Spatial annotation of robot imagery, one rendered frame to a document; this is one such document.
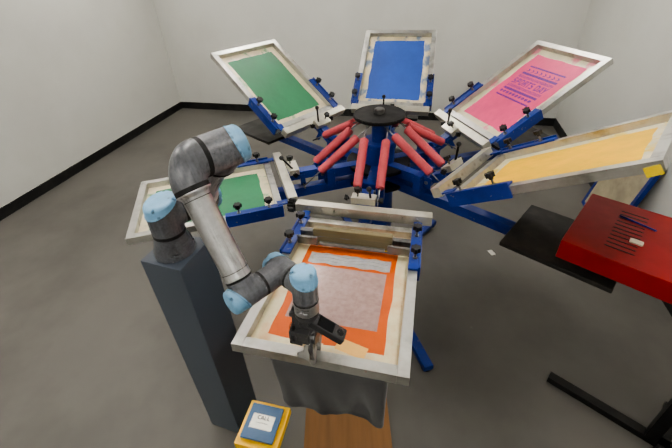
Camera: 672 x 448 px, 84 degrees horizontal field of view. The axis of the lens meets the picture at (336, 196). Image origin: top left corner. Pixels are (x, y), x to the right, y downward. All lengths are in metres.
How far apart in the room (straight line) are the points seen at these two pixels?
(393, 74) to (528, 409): 2.40
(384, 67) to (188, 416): 2.74
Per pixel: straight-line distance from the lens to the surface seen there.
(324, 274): 1.60
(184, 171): 1.02
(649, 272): 1.79
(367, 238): 1.65
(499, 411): 2.50
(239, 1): 6.03
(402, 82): 3.10
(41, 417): 2.95
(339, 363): 1.27
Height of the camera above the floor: 2.12
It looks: 33 degrees down
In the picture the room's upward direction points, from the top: 3 degrees counter-clockwise
